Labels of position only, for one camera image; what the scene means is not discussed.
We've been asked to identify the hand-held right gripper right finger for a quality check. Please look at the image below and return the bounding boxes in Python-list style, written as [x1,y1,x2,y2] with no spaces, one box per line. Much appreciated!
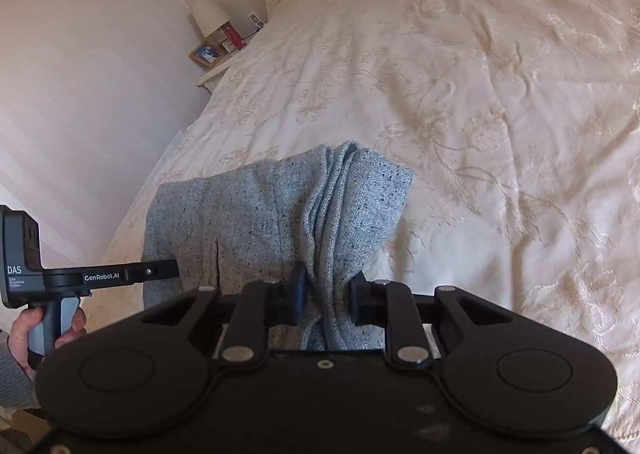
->
[350,274,515,368]

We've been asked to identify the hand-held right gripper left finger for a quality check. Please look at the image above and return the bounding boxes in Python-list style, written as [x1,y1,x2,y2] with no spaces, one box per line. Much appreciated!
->
[141,261,307,366]

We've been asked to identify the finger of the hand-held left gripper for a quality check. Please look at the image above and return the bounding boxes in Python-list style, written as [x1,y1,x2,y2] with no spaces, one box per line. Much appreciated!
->
[126,260,180,281]

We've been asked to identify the grey speckled pants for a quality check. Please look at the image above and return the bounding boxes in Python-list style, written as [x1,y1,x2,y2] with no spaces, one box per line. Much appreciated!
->
[142,140,417,352]

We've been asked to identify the person's left forearm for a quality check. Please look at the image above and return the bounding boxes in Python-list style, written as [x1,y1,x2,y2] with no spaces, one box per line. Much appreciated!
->
[0,330,42,411]

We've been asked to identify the person's left hand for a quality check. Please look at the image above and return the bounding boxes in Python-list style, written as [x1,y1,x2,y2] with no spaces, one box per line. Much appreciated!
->
[9,306,87,381]

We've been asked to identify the cream bedside table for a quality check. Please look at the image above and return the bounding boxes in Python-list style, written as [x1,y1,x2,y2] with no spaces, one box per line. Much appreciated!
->
[196,55,242,95]

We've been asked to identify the cream embroidered bedspread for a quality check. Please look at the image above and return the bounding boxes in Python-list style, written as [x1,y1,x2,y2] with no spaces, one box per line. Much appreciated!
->
[102,0,640,440]

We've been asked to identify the cream shade table lamp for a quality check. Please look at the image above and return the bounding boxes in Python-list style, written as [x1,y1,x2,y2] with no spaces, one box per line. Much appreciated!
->
[192,0,231,40]

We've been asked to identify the wooden photo frame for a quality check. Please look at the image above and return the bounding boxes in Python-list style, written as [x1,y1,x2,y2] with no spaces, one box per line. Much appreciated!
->
[188,40,225,67]

